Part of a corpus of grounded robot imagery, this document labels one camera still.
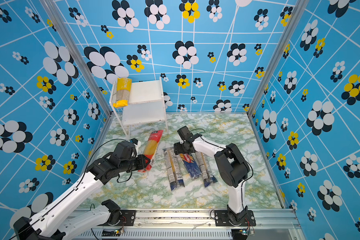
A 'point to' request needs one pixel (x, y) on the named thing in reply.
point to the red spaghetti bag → (151, 147)
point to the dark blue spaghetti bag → (191, 166)
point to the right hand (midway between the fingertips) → (180, 150)
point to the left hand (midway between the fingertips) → (150, 160)
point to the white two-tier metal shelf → (146, 105)
